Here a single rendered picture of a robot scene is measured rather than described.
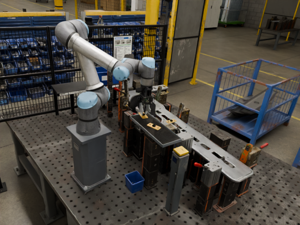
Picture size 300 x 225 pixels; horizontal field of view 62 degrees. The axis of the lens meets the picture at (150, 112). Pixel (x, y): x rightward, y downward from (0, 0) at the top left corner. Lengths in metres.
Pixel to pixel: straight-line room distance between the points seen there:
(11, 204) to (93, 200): 1.26
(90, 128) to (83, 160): 0.21
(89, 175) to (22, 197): 1.25
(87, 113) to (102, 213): 0.61
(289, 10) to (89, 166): 13.01
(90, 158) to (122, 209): 0.37
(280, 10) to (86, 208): 13.27
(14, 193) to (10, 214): 0.25
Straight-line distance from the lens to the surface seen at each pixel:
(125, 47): 2.68
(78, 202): 1.70
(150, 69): 1.40
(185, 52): 5.22
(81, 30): 1.54
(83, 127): 1.53
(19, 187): 2.95
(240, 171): 1.60
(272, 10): 14.22
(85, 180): 1.72
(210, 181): 1.47
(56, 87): 2.43
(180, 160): 1.34
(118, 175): 1.85
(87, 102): 1.46
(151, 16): 2.82
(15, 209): 2.75
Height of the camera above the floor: 1.94
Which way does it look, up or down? 27 degrees down
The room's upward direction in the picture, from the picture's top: 5 degrees clockwise
